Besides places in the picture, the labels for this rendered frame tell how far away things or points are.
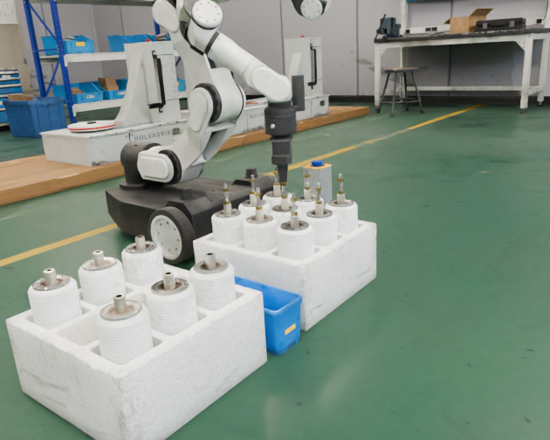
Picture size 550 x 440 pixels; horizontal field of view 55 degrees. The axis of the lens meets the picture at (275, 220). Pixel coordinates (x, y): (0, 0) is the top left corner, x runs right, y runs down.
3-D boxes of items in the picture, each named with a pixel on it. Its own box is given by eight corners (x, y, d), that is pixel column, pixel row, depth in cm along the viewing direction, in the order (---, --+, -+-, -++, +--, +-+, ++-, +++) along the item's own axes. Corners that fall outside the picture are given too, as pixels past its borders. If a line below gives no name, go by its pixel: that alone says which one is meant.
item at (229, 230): (223, 280, 151) (217, 221, 146) (212, 270, 159) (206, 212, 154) (254, 273, 155) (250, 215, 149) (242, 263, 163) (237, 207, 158)
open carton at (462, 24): (459, 34, 573) (460, 11, 566) (492, 31, 542) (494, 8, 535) (442, 34, 556) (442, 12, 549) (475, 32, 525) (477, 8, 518)
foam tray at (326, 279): (198, 297, 158) (192, 240, 153) (277, 255, 187) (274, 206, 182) (305, 332, 135) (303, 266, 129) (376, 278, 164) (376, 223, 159)
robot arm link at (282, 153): (298, 164, 143) (296, 120, 139) (263, 166, 143) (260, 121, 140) (299, 155, 155) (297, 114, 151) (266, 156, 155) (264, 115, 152)
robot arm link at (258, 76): (281, 106, 139) (237, 78, 137) (282, 104, 147) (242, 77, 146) (295, 85, 137) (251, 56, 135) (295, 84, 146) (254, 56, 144)
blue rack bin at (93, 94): (52, 103, 618) (49, 85, 612) (81, 100, 646) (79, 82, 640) (77, 104, 588) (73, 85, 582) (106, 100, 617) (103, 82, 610)
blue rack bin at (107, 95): (85, 99, 651) (82, 82, 644) (111, 97, 679) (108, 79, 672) (109, 99, 621) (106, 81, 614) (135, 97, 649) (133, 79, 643)
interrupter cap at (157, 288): (142, 291, 105) (142, 288, 105) (171, 278, 110) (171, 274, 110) (168, 299, 100) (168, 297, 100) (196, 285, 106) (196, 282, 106)
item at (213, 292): (188, 344, 119) (179, 270, 113) (217, 326, 126) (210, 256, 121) (219, 356, 113) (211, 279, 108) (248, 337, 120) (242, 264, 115)
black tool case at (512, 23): (481, 31, 544) (482, 21, 541) (526, 29, 523) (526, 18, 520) (474, 32, 516) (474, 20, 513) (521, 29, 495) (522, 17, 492)
